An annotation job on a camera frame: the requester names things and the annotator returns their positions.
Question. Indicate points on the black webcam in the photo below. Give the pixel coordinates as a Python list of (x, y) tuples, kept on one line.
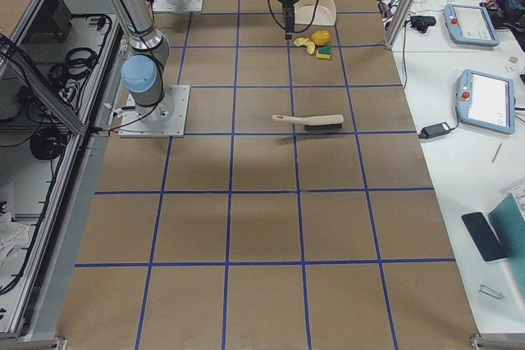
[(422, 23)]

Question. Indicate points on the black smartphone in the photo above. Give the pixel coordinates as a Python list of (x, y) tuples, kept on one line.
[(483, 236)]

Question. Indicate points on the teal notebook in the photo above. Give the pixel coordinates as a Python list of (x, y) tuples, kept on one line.
[(507, 221)]

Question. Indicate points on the green yellow sponge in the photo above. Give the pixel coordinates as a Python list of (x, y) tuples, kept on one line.
[(323, 52)]

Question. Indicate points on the beige hand brush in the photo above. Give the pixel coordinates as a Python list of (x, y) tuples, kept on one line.
[(313, 123)]

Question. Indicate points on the yellow toy potato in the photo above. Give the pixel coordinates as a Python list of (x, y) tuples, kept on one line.
[(321, 38)]

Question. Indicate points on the teach pendant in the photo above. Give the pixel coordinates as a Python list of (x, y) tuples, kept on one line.
[(470, 25), (486, 101)]

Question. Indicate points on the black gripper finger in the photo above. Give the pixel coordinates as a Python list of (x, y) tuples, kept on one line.
[(289, 20)]

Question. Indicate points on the toy croissant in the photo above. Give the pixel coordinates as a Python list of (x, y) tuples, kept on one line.
[(307, 43)]

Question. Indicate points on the white crumpled cloth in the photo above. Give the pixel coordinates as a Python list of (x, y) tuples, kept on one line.
[(14, 236)]

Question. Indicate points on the black power adapter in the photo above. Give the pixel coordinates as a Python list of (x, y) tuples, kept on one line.
[(435, 131)]

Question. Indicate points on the aluminium frame post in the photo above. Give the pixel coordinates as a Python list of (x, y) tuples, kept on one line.
[(404, 1)]

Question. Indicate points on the far teach pendant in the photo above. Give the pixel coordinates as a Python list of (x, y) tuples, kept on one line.
[(470, 25)]

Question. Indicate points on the beige dustpan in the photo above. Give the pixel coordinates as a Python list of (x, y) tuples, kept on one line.
[(324, 12)]

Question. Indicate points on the near teach pendant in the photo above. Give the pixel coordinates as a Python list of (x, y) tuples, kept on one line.
[(486, 101)]

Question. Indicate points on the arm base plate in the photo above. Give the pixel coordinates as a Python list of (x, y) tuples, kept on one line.
[(177, 6), (167, 120)]

